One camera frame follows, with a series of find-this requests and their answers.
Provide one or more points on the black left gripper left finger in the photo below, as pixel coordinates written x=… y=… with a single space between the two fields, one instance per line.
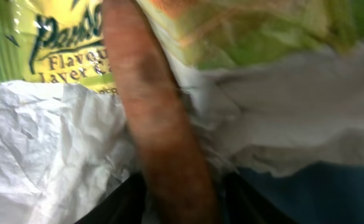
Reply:
x=125 y=205

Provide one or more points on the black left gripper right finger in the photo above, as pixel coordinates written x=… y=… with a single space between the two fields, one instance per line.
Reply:
x=246 y=205

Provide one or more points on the orange carrot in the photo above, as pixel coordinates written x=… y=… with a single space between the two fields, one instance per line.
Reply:
x=172 y=161

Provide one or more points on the white paper tissue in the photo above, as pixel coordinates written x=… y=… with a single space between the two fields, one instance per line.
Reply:
x=293 y=129

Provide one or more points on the yellow green snack wrapper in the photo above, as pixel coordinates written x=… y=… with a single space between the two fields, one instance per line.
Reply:
x=62 y=41

